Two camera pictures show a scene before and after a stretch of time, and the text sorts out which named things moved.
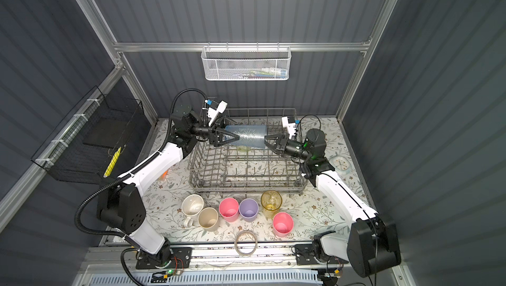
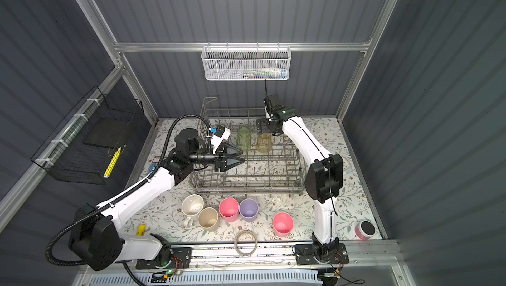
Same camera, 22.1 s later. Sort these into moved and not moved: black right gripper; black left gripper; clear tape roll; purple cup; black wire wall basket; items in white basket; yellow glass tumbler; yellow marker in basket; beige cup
Moved: black left gripper; yellow glass tumbler; black right gripper
Not moved: items in white basket; purple cup; black wire wall basket; clear tape roll; beige cup; yellow marker in basket
